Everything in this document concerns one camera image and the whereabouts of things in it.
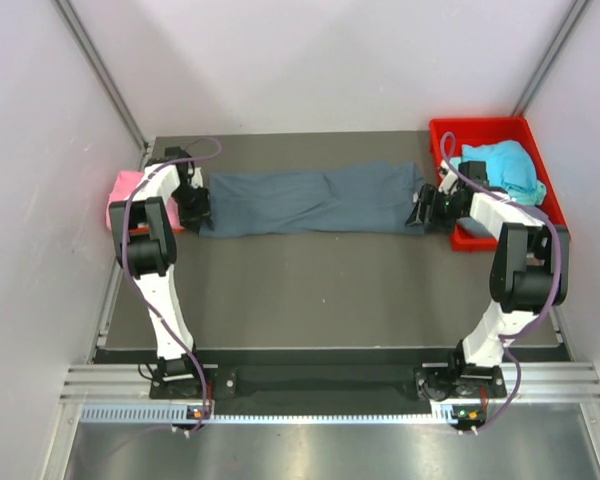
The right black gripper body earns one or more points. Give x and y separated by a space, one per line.
446 211

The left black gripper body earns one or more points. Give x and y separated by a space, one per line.
193 203

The slate blue t shirt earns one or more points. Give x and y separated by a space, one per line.
374 197

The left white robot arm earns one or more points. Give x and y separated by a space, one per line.
146 249

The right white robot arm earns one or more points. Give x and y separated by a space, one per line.
529 275

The grey blue t shirt in bin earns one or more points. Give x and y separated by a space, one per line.
474 228

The orange folded t shirt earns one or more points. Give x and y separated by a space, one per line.
145 230

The cyan t shirt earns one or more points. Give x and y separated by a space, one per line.
508 167

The pink folded t shirt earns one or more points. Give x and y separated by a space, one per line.
125 183

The red plastic bin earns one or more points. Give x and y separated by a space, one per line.
478 131

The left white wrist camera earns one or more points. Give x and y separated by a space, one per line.
195 177

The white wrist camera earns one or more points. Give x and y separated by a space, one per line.
195 177
449 181

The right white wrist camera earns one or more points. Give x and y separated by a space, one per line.
449 181

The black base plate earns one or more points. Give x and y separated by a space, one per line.
308 381

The grey slotted cable duct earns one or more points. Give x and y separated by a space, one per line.
280 414

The aluminium frame rail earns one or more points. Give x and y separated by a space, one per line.
109 428

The left corner aluminium post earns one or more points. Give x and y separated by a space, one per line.
87 47

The corner aluminium post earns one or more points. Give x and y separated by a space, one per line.
87 47
568 24

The right corner aluminium post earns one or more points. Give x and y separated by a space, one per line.
568 24

